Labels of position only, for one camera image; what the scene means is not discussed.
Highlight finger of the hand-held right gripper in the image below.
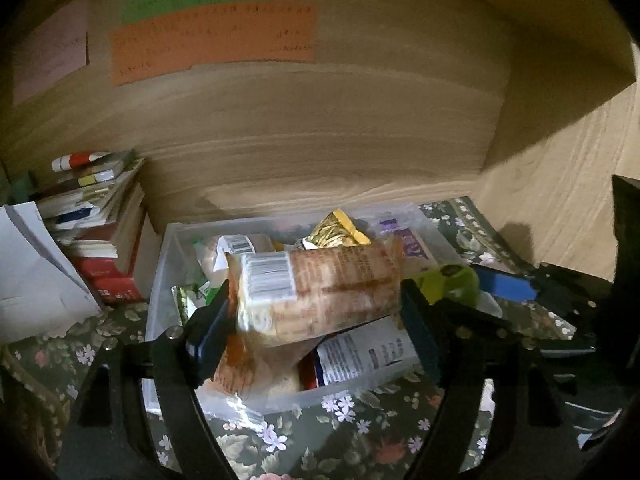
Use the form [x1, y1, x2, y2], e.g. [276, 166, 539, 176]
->
[472, 261, 603, 322]
[520, 332, 599, 359]

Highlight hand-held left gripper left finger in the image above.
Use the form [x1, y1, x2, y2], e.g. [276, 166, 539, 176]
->
[57, 279, 239, 480]

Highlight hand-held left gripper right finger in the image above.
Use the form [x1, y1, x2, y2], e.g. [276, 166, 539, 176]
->
[400, 278, 569, 480]

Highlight small bread packet green trim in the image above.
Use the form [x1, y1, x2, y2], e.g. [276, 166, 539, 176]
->
[171, 282, 217, 324]

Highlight clear plastic bin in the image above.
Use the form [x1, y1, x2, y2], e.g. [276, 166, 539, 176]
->
[141, 202, 463, 417]

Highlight blue white snack packet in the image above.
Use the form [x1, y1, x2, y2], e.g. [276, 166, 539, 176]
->
[299, 316, 420, 392]

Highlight clear brown bread packet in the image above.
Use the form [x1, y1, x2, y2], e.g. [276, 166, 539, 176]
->
[196, 233, 275, 288]

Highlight purple white packet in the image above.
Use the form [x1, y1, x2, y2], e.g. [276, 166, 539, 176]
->
[376, 216, 437, 262]

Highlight square cake packet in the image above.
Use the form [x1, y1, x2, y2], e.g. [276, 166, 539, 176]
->
[225, 237, 407, 350]

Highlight yellow snack packet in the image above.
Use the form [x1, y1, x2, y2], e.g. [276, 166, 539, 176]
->
[301, 209, 374, 251]

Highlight floral tablecloth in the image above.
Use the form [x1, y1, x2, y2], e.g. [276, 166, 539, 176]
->
[0, 196, 578, 480]

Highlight stack of books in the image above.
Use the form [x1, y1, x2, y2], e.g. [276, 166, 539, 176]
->
[29, 156, 162, 307]

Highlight white paper envelopes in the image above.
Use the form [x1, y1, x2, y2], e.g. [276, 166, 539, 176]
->
[0, 201, 104, 342]

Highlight red white tube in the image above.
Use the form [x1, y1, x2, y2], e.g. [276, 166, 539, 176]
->
[51, 150, 114, 172]

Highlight orange sticky note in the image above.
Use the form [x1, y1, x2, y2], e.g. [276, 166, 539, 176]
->
[108, 0, 318, 89]

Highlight pink sticky note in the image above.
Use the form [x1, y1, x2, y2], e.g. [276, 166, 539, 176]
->
[12, 0, 91, 107]

